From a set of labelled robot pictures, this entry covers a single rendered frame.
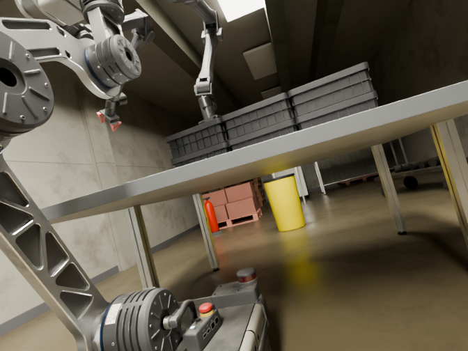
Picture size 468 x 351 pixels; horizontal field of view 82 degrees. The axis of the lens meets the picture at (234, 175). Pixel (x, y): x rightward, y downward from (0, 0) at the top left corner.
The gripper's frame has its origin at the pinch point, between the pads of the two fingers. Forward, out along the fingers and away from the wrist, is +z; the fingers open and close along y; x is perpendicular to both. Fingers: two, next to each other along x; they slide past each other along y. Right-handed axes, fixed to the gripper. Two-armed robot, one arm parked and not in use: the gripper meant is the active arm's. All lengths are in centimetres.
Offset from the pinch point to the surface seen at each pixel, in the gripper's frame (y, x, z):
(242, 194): 142, -362, 45
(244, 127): -17.6, 7.6, 2.0
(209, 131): -1.7, 8.0, -1.9
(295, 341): -15, 19, 87
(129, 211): 53, 11, 21
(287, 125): -35.0, 8.3, 7.7
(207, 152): 1.9, 9.5, 6.7
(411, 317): -56, 6, 89
